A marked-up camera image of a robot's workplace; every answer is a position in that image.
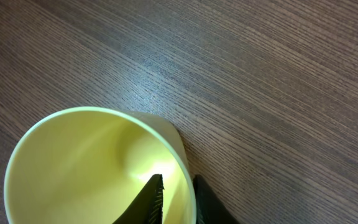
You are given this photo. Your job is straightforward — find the yellow plastic cup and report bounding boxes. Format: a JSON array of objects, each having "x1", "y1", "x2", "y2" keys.
[{"x1": 3, "y1": 106, "x2": 196, "y2": 223}]

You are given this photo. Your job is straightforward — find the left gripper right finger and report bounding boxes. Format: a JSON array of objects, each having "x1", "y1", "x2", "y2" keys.
[{"x1": 193, "y1": 175, "x2": 239, "y2": 224}]

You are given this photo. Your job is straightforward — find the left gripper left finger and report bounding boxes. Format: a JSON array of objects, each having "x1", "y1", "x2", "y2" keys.
[{"x1": 113, "y1": 174, "x2": 164, "y2": 224}]

